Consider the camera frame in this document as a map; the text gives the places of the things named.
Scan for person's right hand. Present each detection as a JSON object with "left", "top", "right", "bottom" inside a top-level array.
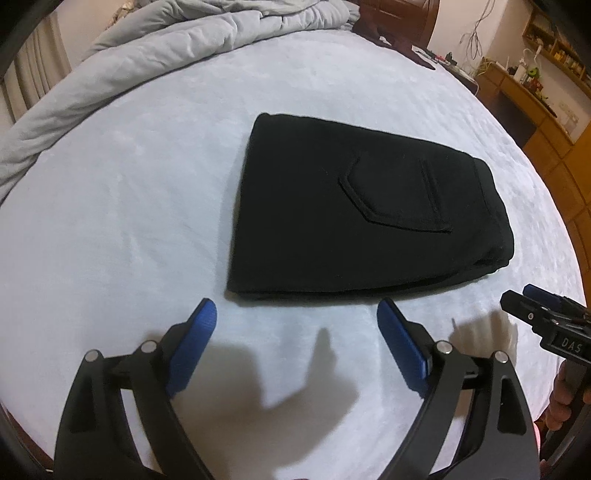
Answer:
[{"left": 545, "top": 360, "right": 578, "bottom": 432}]

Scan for light blue bed sheet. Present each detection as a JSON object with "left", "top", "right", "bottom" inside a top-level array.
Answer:
[{"left": 0, "top": 21, "right": 587, "bottom": 480}]

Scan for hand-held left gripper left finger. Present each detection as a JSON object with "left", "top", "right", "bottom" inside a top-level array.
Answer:
[{"left": 53, "top": 298, "right": 218, "bottom": 480}]

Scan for clear plastic container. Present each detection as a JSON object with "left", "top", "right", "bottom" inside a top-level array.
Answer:
[{"left": 556, "top": 104, "right": 580, "bottom": 134}]

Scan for wooden desk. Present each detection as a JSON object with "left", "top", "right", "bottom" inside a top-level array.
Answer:
[{"left": 475, "top": 60, "right": 591, "bottom": 232}]

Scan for black pants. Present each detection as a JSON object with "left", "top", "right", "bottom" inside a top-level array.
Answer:
[{"left": 226, "top": 112, "right": 515, "bottom": 303}]

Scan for beige curtain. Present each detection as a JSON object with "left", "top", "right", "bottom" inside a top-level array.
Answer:
[{"left": 14, "top": 14, "right": 72, "bottom": 123}]

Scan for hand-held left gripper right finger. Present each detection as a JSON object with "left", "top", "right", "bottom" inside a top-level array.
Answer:
[{"left": 376, "top": 298, "right": 541, "bottom": 480}]

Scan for grey quilt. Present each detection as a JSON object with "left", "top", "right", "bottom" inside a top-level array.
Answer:
[{"left": 0, "top": 0, "right": 361, "bottom": 204}]

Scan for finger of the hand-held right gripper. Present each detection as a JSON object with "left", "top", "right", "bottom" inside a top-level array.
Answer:
[
  {"left": 500, "top": 290, "right": 561, "bottom": 340},
  {"left": 522, "top": 284, "right": 591, "bottom": 317}
]

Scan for wooden wall shelf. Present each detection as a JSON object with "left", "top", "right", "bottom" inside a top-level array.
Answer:
[{"left": 522, "top": 9, "right": 591, "bottom": 97}]

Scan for dark wooden headboard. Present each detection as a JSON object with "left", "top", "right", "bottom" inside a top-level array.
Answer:
[{"left": 351, "top": 0, "right": 439, "bottom": 70}]

